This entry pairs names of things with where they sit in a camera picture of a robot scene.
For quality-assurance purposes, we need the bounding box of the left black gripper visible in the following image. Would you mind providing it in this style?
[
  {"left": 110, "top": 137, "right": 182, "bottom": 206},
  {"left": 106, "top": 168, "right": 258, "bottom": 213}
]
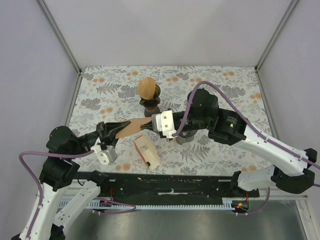
[{"left": 68, "top": 119, "right": 132, "bottom": 158}]

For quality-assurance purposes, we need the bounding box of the red grey coffee server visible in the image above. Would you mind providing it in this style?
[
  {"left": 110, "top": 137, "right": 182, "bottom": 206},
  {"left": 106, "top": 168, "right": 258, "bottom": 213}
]
[{"left": 144, "top": 105, "right": 161, "bottom": 118}]

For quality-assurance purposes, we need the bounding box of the olive green dripper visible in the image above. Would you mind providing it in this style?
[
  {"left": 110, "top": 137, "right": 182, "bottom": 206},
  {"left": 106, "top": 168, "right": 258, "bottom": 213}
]
[{"left": 139, "top": 84, "right": 161, "bottom": 109}]

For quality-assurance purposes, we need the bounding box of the brown paper coffee filter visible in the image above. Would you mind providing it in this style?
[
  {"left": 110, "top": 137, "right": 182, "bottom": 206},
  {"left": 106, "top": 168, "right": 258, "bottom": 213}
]
[{"left": 137, "top": 77, "right": 157, "bottom": 100}]

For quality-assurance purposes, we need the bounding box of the grey clear dripper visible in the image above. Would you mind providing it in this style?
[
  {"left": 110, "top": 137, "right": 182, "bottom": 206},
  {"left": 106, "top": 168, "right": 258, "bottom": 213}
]
[{"left": 178, "top": 130, "right": 197, "bottom": 140}]

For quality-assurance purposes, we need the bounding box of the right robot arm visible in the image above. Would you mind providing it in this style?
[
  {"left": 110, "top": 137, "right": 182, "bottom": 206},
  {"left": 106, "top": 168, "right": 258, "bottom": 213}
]
[{"left": 140, "top": 88, "right": 317, "bottom": 197}]

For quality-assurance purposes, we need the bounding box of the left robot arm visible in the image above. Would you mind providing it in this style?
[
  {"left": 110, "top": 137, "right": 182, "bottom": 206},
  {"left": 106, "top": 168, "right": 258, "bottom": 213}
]
[{"left": 13, "top": 120, "right": 131, "bottom": 240}]

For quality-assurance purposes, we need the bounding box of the floral table mat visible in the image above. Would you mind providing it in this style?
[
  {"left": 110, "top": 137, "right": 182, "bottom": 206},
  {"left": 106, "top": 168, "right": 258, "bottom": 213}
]
[{"left": 69, "top": 66, "right": 271, "bottom": 176}]

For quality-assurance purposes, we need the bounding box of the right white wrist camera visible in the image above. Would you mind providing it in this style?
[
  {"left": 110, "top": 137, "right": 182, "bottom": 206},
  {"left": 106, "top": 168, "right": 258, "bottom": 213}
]
[{"left": 151, "top": 110, "right": 177, "bottom": 139}]

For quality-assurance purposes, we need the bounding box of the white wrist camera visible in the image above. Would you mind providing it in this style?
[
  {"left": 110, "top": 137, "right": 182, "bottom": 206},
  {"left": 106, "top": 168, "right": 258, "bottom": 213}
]
[
  {"left": 91, "top": 144, "right": 118, "bottom": 165},
  {"left": 151, "top": 110, "right": 177, "bottom": 139}
]

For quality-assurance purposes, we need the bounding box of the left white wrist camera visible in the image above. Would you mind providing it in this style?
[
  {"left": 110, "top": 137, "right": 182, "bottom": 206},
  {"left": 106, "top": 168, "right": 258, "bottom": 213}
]
[{"left": 91, "top": 144, "right": 118, "bottom": 165}]

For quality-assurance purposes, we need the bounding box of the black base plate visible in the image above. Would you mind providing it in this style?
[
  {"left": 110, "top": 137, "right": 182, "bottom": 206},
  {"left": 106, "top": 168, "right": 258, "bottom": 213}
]
[{"left": 56, "top": 171, "right": 260, "bottom": 206}]

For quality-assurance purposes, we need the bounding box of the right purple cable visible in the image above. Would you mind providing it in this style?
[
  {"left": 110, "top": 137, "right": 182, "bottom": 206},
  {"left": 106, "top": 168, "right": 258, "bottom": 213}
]
[{"left": 172, "top": 81, "right": 320, "bottom": 216}]

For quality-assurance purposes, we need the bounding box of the purple cable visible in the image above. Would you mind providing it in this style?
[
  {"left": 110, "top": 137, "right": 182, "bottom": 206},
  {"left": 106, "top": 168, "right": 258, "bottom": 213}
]
[
  {"left": 172, "top": 81, "right": 320, "bottom": 216},
  {"left": 19, "top": 143, "right": 137, "bottom": 240}
]

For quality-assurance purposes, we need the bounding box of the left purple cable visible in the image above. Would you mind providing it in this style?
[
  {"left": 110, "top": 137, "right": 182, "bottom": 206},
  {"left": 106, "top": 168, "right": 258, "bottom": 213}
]
[{"left": 19, "top": 143, "right": 137, "bottom": 240}]

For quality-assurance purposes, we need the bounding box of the white slotted cable duct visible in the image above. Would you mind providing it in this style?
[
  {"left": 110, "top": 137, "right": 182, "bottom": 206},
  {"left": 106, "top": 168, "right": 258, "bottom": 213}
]
[{"left": 58, "top": 198, "right": 250, "bottom": 210}]

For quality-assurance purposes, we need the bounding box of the left aluminium frame post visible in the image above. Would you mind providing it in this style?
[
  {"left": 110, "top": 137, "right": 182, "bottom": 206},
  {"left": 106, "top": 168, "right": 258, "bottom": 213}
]
[{"left": 34, "top": 0, "right": 83, "bottom": 76}]

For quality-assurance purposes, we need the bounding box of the aluminium frame post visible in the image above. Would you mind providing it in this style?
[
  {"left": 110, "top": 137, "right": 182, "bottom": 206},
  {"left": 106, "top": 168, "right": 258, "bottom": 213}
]
[
  {"left": 34, "top": 0, "right": 83, "bottom": 76},
  {"left": 254, "top": 0, "right": 301, "bottom": 72}
]

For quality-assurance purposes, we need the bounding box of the right aluminium frame post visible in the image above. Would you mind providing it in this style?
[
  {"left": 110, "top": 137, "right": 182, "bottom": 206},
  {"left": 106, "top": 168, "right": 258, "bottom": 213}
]
[{"left": 254, "top": 0, "right": 301, "bottom": 72}]

